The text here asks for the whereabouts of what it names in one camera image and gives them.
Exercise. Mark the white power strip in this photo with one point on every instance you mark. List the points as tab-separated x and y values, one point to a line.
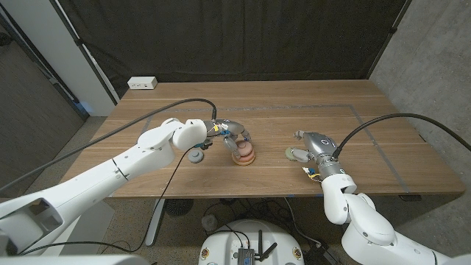
142	82

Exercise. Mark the grey round floor object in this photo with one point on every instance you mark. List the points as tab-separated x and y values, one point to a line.
209	222

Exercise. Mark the black backdrop stand pole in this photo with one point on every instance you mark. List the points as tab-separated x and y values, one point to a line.
392	31
84	51

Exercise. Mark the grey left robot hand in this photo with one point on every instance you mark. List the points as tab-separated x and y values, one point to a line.
232	127

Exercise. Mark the white robot torso edge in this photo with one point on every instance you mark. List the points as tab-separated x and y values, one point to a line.
73	260

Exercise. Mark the black power adapter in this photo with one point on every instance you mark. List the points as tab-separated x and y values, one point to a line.
322	254

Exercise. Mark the black backdrop curtain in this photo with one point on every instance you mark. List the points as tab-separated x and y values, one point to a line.
235	37

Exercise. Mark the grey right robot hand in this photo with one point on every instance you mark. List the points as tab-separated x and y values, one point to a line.
322	143

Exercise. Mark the white table leg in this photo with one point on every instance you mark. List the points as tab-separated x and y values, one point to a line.
154	221

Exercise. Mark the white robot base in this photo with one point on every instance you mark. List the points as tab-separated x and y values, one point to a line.
224	243

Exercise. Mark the black round floor object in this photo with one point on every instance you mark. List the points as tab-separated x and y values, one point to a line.
178	206

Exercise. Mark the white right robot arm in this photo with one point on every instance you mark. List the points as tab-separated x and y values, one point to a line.
368	224

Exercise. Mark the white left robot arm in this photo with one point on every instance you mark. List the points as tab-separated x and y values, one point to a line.
92	184

